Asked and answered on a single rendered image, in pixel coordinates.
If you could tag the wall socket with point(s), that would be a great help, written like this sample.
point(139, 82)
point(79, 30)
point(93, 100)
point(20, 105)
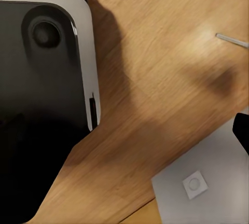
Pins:
point(195, 184)

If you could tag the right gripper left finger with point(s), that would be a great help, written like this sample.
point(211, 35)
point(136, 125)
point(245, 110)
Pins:
point(12, 130)

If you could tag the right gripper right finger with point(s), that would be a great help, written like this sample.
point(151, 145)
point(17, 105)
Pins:
point(241, 129)

